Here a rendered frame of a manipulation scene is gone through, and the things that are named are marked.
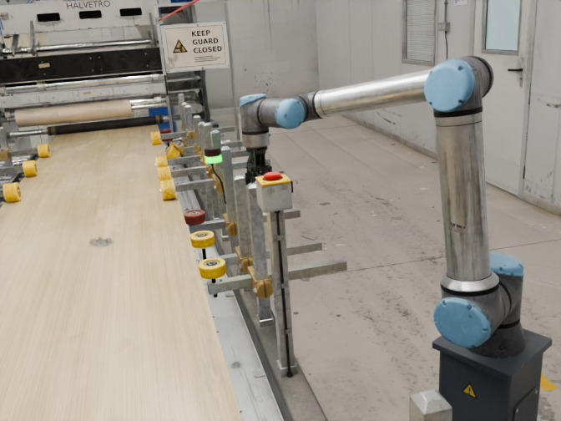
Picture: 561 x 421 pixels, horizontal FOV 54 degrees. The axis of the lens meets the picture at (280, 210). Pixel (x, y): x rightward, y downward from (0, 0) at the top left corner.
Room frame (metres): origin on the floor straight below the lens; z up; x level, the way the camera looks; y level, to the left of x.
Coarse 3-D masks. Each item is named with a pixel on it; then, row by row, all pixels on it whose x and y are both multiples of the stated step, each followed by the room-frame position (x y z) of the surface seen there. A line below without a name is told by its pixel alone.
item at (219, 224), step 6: (288, 210) 2.07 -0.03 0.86; (294, 210) 2.07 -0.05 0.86; (300, 210) 2.07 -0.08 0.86; (264, 216) 2.04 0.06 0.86; (288, 216) 2.06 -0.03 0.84; (294, 216) 2.07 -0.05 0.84; (300, 216) 2.07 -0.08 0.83; (204, 222) 2.01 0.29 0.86; (210, 222) 2.00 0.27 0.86; (216, 222) 2.00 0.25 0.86; (222, 222) 2.00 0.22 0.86; (264, 222) 2.04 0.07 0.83; (192, 228) 1.97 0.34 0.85; (198, 228) 1.98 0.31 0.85; (204, 228) 1.99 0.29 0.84; (210, 228) 1.99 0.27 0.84; (216, 228) 2.00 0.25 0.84; (222, 228) 2.00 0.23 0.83
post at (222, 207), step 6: (210, 132) 2.23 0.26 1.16; (216, 132) 2.22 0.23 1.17; (216, 138) 2.21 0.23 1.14; (216, 144) 2.21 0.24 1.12; (216, 168) 2.21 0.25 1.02; (222, 174) 2.22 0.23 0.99; (222, 198) 2.21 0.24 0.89; (222, 204) 2.21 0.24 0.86; (222, 210) 2.21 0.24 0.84; (222, 216) 2.21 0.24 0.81; (222, 234) 2.21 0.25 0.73
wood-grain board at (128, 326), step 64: (64, 192) 2.45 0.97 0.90; (128, 192) 2.37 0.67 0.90; (0, 256) 1.70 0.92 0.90; (64, 256) 1.66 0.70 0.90; (128, 256) 1.62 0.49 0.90; (192, 256) 1.58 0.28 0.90; (0, 320) 1.26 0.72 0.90; (64, 320) 1.23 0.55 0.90; (128, 320) 1.21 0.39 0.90; (192, 320) 1.19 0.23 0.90; (0, 384) 0.98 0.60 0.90; (64, 384) 0.96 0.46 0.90; (128, 384) 0.95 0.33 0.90; (192, 384) 0.93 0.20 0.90
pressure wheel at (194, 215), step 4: (188, 212) 2.00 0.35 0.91; (192, 212) 1.99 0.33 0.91; (196, 212) 2.00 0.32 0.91; (200, 212) 1.99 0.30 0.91; (204, 212) 1.99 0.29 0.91; (184, 216) 1.97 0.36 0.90; (188, 216) 1.96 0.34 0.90; (192, 216) 1.96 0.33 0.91; (196, 216) 1.96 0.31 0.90; (200, 216) 1.97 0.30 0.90; (204, 216) 1.98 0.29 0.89; (188, 220) 1.96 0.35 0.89; (192, 220) 1.96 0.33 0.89; (196, 220) 1.96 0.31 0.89; (200, 220) 1.96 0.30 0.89; (204, 220) 1.98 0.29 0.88; (188, 224) 1.96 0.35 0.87; (192, 224) 1.96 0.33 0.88; (196, 224) 1.96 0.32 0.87
